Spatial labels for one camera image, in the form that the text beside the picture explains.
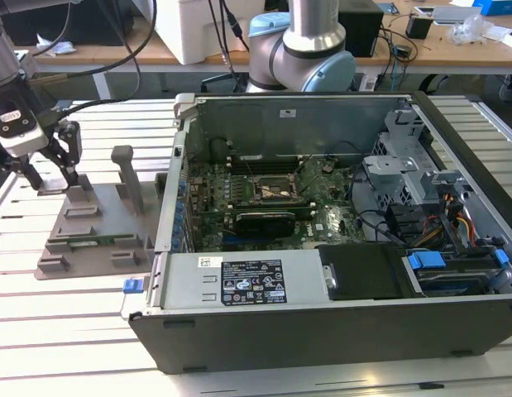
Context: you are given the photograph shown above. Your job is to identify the clear plastic bags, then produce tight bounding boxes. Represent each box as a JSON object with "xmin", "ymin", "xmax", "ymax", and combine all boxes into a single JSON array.
[{"xmin": 448, "ymin": 14, "xmax": 495, "ymax": 45}]

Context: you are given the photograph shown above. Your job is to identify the black graphics card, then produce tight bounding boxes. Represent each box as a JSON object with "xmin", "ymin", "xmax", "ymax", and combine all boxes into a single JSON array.
[{"xmin": 233, "ymin": 210, "xmax": 297, "ymax": 242}]

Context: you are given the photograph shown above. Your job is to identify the yellow red wire bundle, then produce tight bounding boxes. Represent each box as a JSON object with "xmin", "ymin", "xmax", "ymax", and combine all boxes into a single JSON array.
[{"xmin": 420, "ymin": 193, "xmax": 476, "ymax": 249}]

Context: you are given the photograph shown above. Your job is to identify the green RAM stick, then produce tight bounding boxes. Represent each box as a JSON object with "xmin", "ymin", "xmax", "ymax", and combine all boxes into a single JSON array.
[{"xmin": 68, "ymin": 232, "xmax": 136, "ymax": 248}]

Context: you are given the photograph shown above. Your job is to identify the silver wrist camera block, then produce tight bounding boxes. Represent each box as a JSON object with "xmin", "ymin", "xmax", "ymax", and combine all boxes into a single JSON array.
[{"xmin": 13, "ymin": 50, "xmax": 40, "ymax": 79}]

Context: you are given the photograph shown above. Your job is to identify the small black box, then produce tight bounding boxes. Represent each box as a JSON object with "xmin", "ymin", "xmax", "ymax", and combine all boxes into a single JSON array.
[{"xmin": 405, "ymin": 14, "xmax": 433, "ymax": 41}]

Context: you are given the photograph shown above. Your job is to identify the silver power supply unit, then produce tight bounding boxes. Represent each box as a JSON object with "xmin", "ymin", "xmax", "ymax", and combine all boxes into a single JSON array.
[{"xmin": 156, "ymin": 250, "xmax": 336, "ymax": 310}]

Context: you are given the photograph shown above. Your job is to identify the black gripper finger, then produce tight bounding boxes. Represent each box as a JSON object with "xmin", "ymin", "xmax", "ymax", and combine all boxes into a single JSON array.
[
  {"xmin": 40, "ymin": 121, "xmax": 82, "ymax": 188},
  {"xmin": 1, "ymin": 152, "xmax": 45, "ymax": 192}
]

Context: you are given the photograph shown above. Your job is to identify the grey parts rack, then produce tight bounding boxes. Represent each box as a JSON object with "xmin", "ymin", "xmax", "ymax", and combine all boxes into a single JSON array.
[{"xmin": 34, "ymin": 144, "xmax": 170, "ymax": 282}]

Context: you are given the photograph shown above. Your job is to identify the hard disk in blue carrier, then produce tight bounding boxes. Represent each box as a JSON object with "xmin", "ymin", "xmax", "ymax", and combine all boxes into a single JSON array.
[{"xmin": 401, "ymin": 247, "xmax": 512, "ymax": 298}]

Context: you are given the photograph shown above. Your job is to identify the white foam box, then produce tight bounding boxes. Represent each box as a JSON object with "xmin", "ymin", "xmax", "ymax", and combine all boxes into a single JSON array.
[{"xmin": 154, "ymin": 0, "xmax": 256, "ymax": 65}]

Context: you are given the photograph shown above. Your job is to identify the blue cardboard box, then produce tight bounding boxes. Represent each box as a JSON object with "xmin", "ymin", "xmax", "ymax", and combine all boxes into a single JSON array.
[{"xmin": 472, "ymin": 0, "xmax": 512, "ymax": 17}]

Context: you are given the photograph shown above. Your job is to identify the metal socket cover frame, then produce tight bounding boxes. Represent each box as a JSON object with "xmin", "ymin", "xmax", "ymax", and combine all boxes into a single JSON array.
[{"xmin": 291, "ymin": 163, "xmax": 313, "ymax": 198}]

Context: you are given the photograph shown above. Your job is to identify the black plastic shroud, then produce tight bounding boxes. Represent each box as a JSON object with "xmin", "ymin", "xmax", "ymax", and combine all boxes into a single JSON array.
[{"xmin": 316, "ymin": 242, "xmax": 410, "ymax": 302}]

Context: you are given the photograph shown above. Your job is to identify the open black PC case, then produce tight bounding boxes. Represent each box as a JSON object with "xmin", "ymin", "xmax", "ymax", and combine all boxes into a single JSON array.
[{"xmin": 121, "ymin": 90, "xmax": 512, "ymax": 375}]

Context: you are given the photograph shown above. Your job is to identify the CPU socket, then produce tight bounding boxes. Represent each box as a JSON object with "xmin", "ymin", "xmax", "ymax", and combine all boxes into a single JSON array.
[{"xmin": 250, "ymin": 175, "xmax": 300, "ymax": 204}]

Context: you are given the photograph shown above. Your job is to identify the white flat box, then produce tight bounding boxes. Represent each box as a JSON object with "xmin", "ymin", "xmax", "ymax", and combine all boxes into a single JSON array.
[{"xmin": 432, "ymin": 4, "xmax": 484, "ymax": 26}]

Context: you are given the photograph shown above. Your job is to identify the crumpled white paper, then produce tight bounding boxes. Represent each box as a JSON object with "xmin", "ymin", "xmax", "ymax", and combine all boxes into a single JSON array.
[{"xmin": 35, "ymin": 32, "xmax": 78, "ymax": 58}]

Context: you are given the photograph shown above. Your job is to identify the large black box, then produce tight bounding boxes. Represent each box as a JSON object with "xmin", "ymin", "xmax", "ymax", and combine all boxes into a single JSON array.
[{"xmin": 0, "ymin": 0, "xmax": 135, "ymax": 46}]

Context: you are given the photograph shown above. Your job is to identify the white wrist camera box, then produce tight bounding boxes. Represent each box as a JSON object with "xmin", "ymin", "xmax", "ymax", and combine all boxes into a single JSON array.
[{"xmin": 0, "ymin": 88, "xmax": 50, "ymax": 160}]

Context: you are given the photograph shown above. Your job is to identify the green motherboard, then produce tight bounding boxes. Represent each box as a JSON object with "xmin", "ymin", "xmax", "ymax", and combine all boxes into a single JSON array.
[{"xmin": 184, "ymin": 159, "xmax": 366, "ymax": 252}]

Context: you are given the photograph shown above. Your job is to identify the silver metal drive cage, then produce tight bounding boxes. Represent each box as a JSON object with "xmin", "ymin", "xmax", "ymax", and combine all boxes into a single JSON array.
[{"xmin": 361, "ymin": 108, "xmax": 467, "ymax": 210}]

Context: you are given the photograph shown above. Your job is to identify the black speaker box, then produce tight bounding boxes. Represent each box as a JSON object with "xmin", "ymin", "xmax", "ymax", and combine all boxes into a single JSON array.
[{"xmin": 337, "ymin": 8, "xmax": 385, "ymax": 58}]

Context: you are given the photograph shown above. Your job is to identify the wooden desk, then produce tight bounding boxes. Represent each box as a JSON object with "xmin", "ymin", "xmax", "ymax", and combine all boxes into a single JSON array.
[{"xmin": 0, "ymin": 0, "xmax": 512, "ymax": 78}]

